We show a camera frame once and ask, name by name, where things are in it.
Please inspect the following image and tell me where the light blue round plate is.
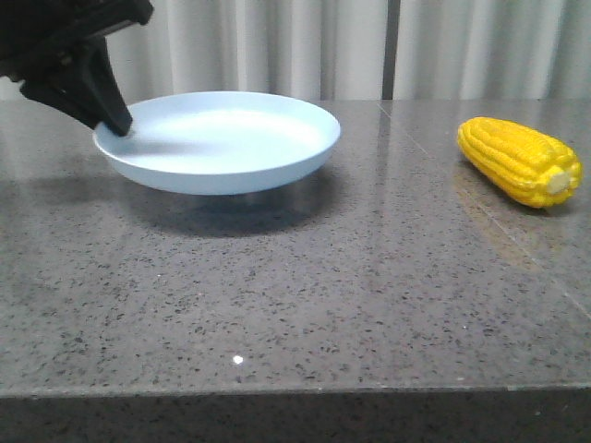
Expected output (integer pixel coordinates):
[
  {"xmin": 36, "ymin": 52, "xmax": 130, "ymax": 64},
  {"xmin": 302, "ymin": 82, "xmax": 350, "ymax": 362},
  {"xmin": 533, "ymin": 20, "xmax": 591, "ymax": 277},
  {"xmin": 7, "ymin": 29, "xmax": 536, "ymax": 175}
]
[{"xmin": 93, "ymin": 91, "xmax": 341, "ymax": 196}]

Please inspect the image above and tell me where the yellow corn cob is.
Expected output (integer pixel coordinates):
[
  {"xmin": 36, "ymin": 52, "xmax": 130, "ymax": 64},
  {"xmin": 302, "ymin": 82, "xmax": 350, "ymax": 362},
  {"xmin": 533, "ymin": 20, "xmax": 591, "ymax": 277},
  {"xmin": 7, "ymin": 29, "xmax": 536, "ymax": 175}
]
[{"xmin": 457, "ymin": 116, "xmax": 583, "ymax": 209}]

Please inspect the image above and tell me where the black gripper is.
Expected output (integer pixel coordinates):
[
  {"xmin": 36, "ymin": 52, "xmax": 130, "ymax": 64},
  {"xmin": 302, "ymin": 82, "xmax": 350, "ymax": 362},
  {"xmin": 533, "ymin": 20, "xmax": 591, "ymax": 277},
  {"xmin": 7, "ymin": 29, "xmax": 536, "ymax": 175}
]
[{"xmin": 1, "ymin": 1, "xmax": 153, "ymax": 137}]

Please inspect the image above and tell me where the white pleated curtain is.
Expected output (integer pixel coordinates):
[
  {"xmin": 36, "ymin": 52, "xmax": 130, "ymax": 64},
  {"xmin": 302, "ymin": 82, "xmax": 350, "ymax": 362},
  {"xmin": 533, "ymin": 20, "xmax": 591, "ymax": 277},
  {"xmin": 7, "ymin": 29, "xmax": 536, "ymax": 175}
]
[{"xmin": 0, "ymin": 0, "xmax": 591, "ymax": 102}]

